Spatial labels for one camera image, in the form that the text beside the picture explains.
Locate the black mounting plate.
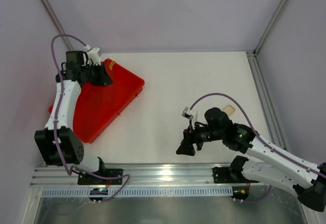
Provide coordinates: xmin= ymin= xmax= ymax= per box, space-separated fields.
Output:
xmin=77 ymin=168 xmax=123 ymax=185
xmin=212 ymin=166 xmax=258 ymax=184

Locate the red plastic tray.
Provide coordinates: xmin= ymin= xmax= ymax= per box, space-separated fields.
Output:
xmin=48 ymin=58 xmax=145 ymax=144

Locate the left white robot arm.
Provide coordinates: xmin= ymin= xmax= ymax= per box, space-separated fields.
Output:
xmin=34 ymin=47 xmax=113 ymax=179

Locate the left aluminium frame post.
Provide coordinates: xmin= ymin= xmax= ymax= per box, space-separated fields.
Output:
xmin=39 ymin=0 xmax=66 ymax=35

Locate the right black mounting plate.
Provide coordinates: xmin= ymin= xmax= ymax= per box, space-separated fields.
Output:
xmin=212 ymin=166 xmax=258 ymax=184

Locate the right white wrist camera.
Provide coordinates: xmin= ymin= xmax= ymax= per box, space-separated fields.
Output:
xmin=182 ymin=107 xmax=198 ymax=127

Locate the cream utensil case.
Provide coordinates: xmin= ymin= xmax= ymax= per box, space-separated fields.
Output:
xmin=221 ymin=104 xmax=236 ymax=116

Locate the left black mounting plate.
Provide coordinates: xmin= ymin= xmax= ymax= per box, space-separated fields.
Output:
xmin=77 ymin=168 xmax=123 ymax=185

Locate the slotted white cable duct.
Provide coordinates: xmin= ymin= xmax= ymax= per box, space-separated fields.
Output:
xmin=41 ymin=186 xmax=233 ymax=198

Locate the purple cable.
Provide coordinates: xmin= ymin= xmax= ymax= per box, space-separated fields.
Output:
xmin=50 ymin=35 xmax=130 ymax=204
xmin=189 ymin=93 xmax=326 ymax=204

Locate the yellow plastic spoon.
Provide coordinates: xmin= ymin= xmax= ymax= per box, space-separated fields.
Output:
xmin=109 ymin=60 xmax=116 ymax=70

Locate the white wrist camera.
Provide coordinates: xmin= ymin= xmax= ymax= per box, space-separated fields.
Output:
xmin=84 ymin=45 xmax=102 ymax=65
xmin=182 ymin=107 xmax=198 ymax=127

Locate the right aluminium side rail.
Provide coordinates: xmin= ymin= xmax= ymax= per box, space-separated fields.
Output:
xmin=246 ymin=50 xmax=287 ymax=150

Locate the aluminium frame post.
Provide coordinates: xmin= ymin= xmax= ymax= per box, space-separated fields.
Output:
xmin=253 ymin=0 xmax=290 ymax=56
xmin=39 ymin=0 xmax=66 ymax=35

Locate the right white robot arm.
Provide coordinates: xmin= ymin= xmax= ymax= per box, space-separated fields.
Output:
xmin=176 ymin=107 xmax=325 ymax=212

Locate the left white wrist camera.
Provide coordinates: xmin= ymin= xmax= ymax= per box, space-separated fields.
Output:
xmin=84 ymin=45 xmax=102 ymax=65

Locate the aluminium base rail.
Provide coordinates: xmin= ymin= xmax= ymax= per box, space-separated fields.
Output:
xmin=29 ymin=162 xmax=309 ymax=191

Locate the right aluminium frame post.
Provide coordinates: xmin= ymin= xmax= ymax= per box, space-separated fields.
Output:
xmin=253 ymin=0 xmax=290 ymax=56

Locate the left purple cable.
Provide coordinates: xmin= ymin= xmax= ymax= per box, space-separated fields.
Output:
xmin=50 ymin=35 xmax=130 ymax=204

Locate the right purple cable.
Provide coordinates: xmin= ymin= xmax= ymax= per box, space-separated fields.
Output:
xmin=189 ymin=93 xmax=326 ymax=204

